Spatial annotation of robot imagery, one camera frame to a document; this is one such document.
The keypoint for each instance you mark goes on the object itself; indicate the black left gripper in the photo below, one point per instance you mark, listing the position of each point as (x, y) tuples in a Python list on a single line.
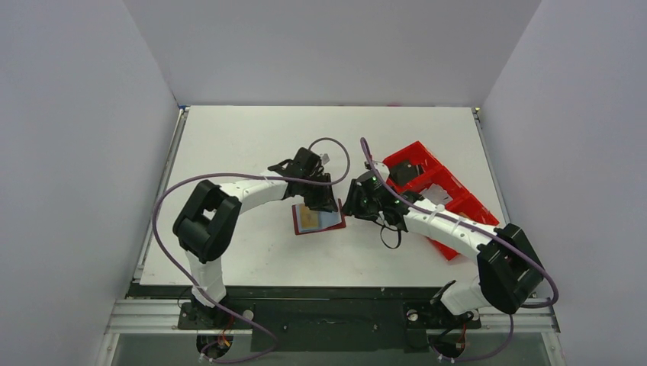
[(323, 192)]

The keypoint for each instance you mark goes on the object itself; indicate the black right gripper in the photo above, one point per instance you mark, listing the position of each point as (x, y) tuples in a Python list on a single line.
[(358, 205)]

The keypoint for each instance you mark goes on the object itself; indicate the red leather card holder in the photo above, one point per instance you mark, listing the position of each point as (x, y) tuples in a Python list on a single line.
[(334, 220)]

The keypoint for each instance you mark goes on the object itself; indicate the gold card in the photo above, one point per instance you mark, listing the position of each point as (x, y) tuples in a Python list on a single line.
[(308, 220)]

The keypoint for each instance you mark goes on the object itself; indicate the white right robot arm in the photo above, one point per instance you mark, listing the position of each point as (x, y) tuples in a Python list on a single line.
[(508, 268)]

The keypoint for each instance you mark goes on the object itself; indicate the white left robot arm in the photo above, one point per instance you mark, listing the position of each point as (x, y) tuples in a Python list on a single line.
[(206, 223)]

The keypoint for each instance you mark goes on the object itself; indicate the black card in tray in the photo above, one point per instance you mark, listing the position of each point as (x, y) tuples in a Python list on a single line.
[(405, 172)]

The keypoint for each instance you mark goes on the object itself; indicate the white card in tray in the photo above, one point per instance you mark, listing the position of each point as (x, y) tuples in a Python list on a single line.
[(437, 194)]

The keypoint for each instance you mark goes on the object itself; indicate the red plastic divided tray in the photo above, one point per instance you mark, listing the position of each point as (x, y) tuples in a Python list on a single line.
[(464, 203)]

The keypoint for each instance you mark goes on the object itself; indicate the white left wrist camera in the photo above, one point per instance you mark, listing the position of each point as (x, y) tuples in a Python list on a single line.
[(324, 158)]

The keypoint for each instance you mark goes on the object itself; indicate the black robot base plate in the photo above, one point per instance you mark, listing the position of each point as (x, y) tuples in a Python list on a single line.
[(316, 339)]

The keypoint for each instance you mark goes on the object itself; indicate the aluminium frame rail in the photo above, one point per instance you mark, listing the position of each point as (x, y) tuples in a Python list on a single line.
[(171, 317)]

